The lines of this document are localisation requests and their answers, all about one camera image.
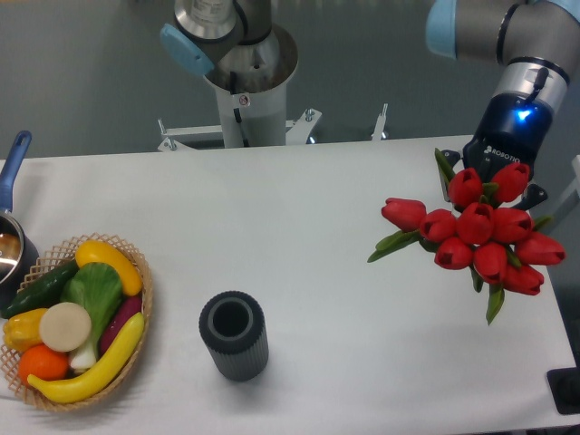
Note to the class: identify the purple sweet potato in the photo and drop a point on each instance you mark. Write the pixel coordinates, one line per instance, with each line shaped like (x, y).
(128, 308)

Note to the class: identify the green lettuce leaf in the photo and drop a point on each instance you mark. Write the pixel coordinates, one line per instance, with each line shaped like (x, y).
(97, 288)

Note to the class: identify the yellow banana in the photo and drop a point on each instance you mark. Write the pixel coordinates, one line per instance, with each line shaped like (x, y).
(101, 374)

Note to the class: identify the beige round radish slice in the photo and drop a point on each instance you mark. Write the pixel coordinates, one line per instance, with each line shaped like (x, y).
(65, 327)

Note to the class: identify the silver second robot arm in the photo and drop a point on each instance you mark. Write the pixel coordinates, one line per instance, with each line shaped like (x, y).
(204, 32)

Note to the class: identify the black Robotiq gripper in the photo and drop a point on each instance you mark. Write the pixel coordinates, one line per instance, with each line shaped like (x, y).
(511, 130)

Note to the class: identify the orange fruit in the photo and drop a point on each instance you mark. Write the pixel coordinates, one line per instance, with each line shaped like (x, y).
(44, 363)

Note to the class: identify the blue handled saucepan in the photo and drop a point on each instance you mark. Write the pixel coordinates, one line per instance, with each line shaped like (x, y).
(18, 253)

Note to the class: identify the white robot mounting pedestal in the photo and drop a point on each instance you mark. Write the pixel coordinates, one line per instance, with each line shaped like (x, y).
(250, 84)

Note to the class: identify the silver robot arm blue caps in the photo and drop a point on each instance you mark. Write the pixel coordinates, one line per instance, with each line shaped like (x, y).
(537, 42)

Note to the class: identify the woven wicker basket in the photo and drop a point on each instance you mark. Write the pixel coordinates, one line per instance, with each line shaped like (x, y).
(52, 258)

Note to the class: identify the green cucumber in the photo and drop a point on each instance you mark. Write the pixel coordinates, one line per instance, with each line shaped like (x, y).
(43, 292)

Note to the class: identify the red tulip bouquet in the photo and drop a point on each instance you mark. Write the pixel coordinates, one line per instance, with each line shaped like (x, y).
(484, 231)

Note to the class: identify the dark grey ribbed vase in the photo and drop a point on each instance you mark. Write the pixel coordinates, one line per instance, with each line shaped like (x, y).
(232, 325)

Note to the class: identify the black device at edge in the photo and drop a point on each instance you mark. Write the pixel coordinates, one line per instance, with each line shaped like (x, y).
(564, 386)

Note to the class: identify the yellow squash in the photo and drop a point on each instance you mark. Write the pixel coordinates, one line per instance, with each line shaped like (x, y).
(96, 251)

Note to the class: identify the yellow bell pepper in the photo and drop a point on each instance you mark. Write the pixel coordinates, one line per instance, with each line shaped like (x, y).
(22, 331)

